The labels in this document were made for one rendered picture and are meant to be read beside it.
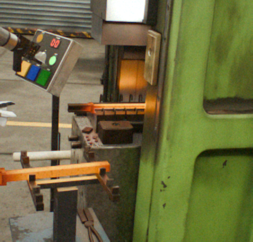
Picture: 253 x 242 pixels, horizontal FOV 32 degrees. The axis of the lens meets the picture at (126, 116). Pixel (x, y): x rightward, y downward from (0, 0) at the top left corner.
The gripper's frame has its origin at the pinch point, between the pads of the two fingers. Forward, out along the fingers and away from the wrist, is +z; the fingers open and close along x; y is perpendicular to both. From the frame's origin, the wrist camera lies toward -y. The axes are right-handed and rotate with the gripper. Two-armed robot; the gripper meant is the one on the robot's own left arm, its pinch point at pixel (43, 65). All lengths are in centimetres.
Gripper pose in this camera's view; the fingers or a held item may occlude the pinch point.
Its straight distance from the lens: 218.8
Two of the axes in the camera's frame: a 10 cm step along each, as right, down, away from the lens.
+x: -6.5, -2.9, 7.0
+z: 6.2, 3.3, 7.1
